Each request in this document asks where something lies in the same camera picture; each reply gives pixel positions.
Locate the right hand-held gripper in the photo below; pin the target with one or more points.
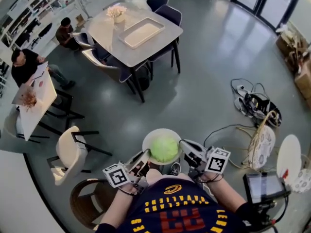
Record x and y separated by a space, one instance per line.
216 161

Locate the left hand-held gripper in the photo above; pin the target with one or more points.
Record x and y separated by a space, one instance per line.
116 176

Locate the green cabbage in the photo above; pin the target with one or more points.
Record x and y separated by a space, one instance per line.
164 148

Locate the white round plate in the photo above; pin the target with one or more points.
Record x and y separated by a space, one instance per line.
158 133

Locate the white rectangular tray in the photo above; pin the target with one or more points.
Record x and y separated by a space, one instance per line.
141 34

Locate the person's left forearm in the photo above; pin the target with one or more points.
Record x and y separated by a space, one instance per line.
114 207

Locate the person's right forearm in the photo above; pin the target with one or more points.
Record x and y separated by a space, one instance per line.
226 193

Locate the person's leg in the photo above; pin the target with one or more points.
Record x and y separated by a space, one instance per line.
156 176

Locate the person's lace-up sneaker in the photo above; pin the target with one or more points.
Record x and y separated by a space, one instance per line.
175 169

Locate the person's dark printed shirt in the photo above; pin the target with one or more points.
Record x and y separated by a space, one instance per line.
182 203

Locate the white power strip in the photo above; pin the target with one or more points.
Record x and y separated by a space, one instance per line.
240 101

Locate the brown wooden round chair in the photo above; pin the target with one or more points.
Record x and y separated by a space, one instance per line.
82 203

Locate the black tablet screen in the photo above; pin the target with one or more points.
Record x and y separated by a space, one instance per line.
263 186

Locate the black equipment bag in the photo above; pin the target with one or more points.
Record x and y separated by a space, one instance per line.
260 105

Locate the black round bin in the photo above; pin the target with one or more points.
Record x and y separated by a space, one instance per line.
143 79

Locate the white round side table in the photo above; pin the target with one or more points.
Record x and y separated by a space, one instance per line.
289 154

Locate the dark blue upholstered chair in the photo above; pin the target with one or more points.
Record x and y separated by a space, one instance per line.
156 0
82 39
109 67
170 14

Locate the floral round cushion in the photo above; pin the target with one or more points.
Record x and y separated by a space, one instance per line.
302 181

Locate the grey marble dining table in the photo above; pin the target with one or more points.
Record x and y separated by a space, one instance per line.
145 50

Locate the white rectangular table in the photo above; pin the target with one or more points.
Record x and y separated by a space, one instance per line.
39 98

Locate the small red card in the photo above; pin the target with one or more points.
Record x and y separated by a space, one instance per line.
41 83

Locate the dried reddish flower bunch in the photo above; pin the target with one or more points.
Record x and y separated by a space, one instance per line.
29 99

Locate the white paper sheets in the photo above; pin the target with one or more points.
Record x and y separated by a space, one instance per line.
40 70

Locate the pile of cardboard boxes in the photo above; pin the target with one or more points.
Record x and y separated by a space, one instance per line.
291 50

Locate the pink flowers in white pot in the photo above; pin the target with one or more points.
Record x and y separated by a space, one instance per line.
116 12

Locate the black office chair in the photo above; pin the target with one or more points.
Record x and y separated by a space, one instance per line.
45 31

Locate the white shelving unit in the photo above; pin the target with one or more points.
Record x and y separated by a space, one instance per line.
36 1

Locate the cream chair black frame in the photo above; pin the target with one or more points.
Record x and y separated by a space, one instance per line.
11 124
70 152

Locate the black camera rig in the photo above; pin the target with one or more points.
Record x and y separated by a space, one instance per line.
264 212

